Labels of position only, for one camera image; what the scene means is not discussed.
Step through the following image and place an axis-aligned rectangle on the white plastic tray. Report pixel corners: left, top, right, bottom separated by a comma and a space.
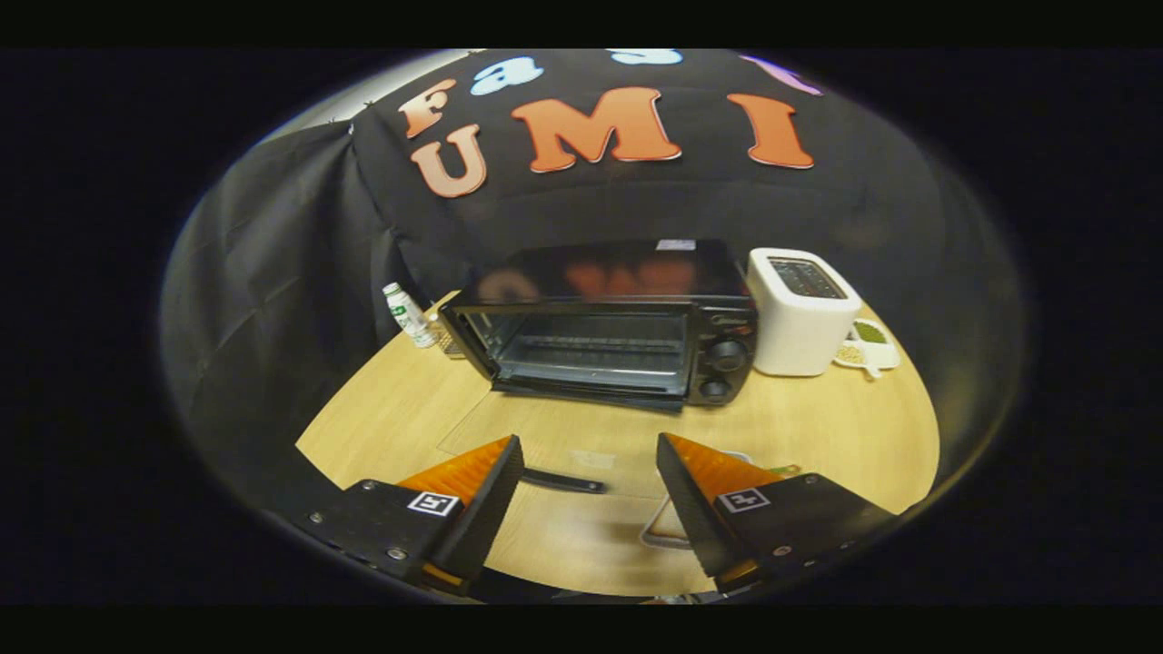
639, 449, 757, 551

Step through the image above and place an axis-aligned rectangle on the small white dish with beans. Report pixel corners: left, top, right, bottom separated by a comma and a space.
833, 318, 901, 380

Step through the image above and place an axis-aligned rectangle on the small clear glass jar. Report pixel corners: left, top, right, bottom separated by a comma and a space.
428, 312, 465, 361

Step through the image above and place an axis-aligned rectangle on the black toaster oven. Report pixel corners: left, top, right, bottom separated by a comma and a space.
436, 239, 760, 496

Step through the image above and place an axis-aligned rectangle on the white pop-up toaster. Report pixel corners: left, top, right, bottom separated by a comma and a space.
746, 247, 863, 378

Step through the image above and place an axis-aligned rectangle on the white plastic bottle green label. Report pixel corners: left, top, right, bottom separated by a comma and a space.
382, 282, 438, 350

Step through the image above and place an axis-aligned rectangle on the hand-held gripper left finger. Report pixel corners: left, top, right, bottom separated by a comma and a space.
295, 434, 526, 598

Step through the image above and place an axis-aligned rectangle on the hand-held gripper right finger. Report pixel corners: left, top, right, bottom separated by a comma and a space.
655, 432, 900, 593

